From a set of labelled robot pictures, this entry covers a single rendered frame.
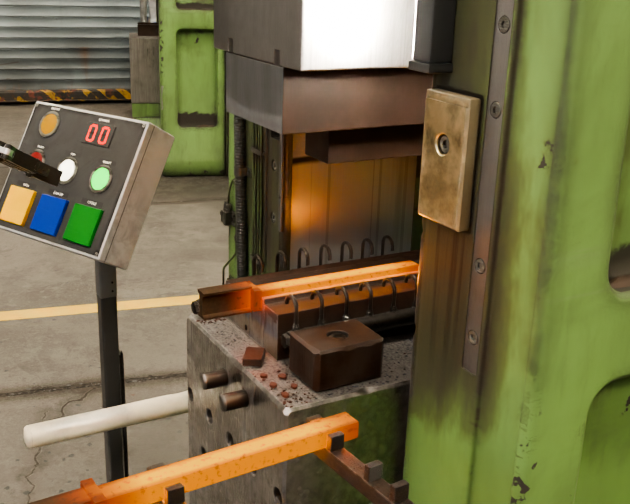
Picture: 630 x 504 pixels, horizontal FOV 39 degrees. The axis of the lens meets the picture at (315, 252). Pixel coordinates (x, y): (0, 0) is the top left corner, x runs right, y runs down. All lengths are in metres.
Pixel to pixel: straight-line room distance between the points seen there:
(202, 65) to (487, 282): 5.12
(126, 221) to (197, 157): 4.50
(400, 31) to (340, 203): 0.48
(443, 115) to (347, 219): 0.58
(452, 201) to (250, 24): 0.42
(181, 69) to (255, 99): 4.82
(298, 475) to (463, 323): 0.33
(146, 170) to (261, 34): 0.52
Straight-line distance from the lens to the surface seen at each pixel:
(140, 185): 1.73
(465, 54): 1.14
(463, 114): 1.11
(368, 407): 1.32
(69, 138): 1.86
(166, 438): 2.97
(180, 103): 6.18
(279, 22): 1.26
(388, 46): 1.27
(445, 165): 1.14
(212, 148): 6.20
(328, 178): 1.63
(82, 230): 1.73
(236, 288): 1.37
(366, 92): 1.32
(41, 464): 2.90
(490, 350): 1.17
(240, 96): 1.38
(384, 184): 1.70
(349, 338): 1.31
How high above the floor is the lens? 1.52
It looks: 19 degrees down
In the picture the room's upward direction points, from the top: 2 degrees clockwise
